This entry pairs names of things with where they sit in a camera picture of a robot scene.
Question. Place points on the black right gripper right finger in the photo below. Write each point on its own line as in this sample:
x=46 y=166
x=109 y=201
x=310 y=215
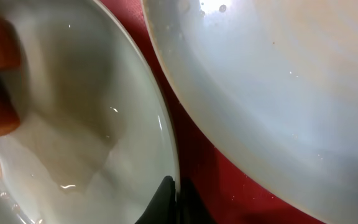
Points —
x=190 y=207

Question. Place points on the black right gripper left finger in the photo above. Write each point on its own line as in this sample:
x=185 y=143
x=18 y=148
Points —
x=162 y=207

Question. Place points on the white plate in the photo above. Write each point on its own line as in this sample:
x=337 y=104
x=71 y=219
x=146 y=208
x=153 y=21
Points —
x=273 y=84
x=95 y=140

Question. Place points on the red plastic tray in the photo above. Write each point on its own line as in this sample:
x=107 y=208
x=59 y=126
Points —
x=229 y=195

